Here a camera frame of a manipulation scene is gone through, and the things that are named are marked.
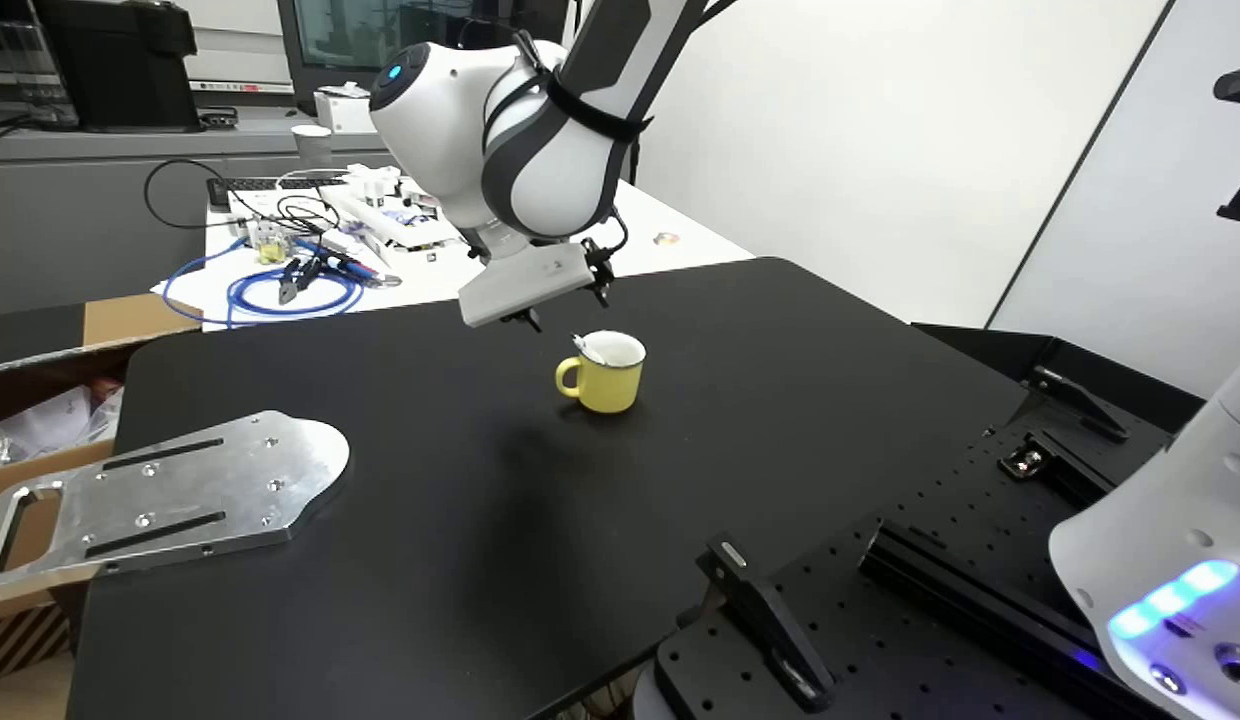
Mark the white side table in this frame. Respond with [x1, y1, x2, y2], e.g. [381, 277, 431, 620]
[154, 162, 755, 335]

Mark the black aluminium rail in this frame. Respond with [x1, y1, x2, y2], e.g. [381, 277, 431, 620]
[862, 522, 1114, 682]

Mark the dark computer monitor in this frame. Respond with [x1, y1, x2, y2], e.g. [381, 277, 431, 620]
[275, 0, 440, 111]

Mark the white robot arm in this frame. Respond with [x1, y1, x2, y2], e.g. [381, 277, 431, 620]
[369, 0, 731, 329]

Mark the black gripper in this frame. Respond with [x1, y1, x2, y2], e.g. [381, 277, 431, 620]
[512, 238, 621, 330]

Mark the black perforated breadboard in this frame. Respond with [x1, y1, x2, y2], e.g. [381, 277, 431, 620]
[637, 399, 1167, 720]

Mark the cardboard box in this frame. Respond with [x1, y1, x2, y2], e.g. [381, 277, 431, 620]
[0, 290, 201, 681]

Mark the silver metal mounting plate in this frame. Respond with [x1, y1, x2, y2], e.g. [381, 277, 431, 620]
[0, 406, 351, 598]

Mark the electronics board clutter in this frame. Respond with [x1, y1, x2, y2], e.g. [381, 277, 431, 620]
[233, 162, 457, 255]

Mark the black clamp lever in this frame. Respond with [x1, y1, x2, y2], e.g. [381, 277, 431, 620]
[698, 534, 834, 710]

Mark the yellow enamel cup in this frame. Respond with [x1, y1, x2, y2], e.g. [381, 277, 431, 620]
[557, 329, 650, 417]

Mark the blue cable coil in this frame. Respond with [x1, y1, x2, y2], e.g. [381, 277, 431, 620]
[155, 235, 385, 329]

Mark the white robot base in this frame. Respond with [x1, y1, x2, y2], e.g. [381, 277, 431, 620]
[1048, 368, 1240, 720]

